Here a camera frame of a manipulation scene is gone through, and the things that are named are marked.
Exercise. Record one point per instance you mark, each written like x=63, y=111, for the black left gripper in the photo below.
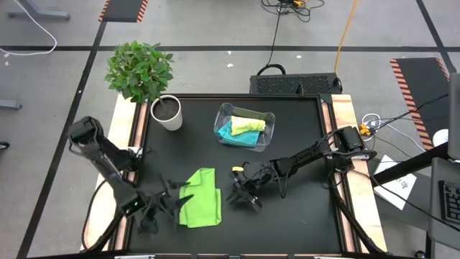
x=154, y=212

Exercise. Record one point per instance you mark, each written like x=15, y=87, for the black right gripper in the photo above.
x=253, y=178

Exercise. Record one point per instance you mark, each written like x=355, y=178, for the bright green microfiber towel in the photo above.
x=203, y=201

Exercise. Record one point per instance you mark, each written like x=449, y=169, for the teal blue microfiber towel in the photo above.
x=240, y=139

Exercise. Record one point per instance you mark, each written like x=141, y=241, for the yellow-green microfiber towel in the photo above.
x=248, y=125

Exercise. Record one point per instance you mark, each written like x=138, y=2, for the clear plastic bin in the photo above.
x=269, y=118

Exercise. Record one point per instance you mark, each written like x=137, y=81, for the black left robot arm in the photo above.
x=104, y=158

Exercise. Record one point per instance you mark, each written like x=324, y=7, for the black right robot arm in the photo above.
x=316, y=153

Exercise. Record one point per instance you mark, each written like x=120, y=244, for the yellow tape tag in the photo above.
x=237, y=168

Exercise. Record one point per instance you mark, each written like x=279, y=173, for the white plant pot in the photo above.
x=166, y=115

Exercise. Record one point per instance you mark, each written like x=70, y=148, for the light wooden side board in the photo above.
x=124, y=111
x=345, y=111

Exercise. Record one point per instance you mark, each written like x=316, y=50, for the black perforated computer case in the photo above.
x=294, y=84

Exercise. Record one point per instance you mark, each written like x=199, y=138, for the green leafy plant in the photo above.
x=138, y=70

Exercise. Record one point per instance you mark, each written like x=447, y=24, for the white paper sheet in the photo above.
x=399, y=187

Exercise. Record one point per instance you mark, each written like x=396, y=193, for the black diagonal beam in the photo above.
x=409, y=165

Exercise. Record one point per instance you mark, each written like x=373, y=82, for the black hazard-striped floor mat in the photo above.
x=124, y=10
x=424, y=93

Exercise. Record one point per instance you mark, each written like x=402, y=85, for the grey desk foot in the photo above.
x=10, y=104
x=43, y=15

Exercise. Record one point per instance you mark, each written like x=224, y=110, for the grey desk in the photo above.
x=445, y=169

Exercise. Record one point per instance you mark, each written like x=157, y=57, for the black keyboard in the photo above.
x=451, y=201

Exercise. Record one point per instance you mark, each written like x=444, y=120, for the white round cup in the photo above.
x=441, y=138

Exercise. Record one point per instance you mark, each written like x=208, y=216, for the grey monitor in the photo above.
x=454, y=115

